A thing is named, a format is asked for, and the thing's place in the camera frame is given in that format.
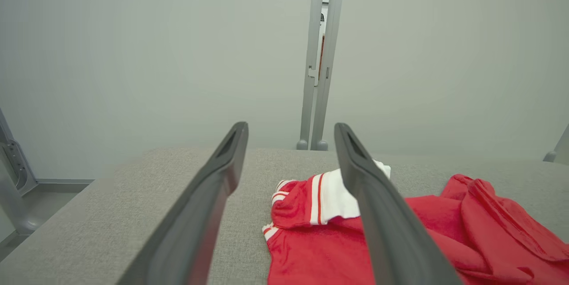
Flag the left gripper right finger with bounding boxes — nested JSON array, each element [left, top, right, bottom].
[[334, 122, 463, 285]]

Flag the red shorts white band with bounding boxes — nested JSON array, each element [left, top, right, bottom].
[[262, 160, 465, 285]]

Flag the grey metal bracket right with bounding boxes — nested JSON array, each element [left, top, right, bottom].
[[543, 124, 569, 165]]

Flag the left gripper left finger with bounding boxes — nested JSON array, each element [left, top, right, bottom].
[[116, 121, 249, 285]]

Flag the grey corner partition post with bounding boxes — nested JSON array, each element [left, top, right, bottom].
[[0, 107, 40, 234]]

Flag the grey metal partition post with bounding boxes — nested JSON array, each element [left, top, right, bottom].
[[310, 0, 348, 151], [297, 0, 327, 151]]

